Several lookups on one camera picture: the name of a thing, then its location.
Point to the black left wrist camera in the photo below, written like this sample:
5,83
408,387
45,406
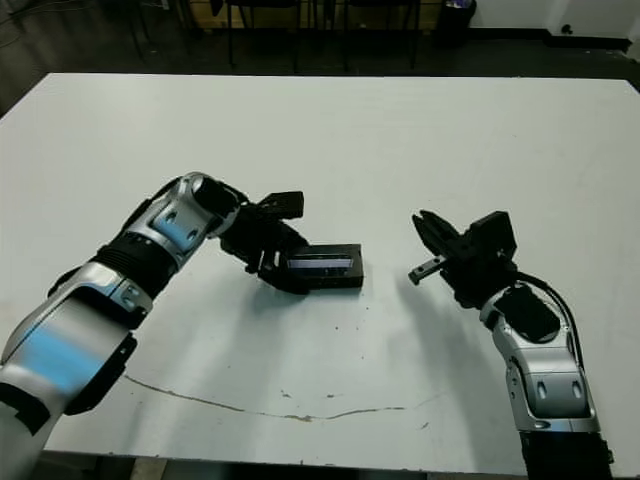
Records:
282,205

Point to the black printed box lid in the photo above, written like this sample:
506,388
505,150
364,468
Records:
330,265

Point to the black trash bin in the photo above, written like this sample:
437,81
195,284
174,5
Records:
457,22

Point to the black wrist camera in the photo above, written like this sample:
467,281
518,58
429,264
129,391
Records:
492,230
282,205

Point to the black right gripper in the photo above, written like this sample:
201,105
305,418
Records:
480,280

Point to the black door stopper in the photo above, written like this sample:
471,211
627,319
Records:
566,28

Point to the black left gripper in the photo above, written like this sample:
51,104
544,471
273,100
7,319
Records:
252,235

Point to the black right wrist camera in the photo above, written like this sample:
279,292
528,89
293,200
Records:
492,230

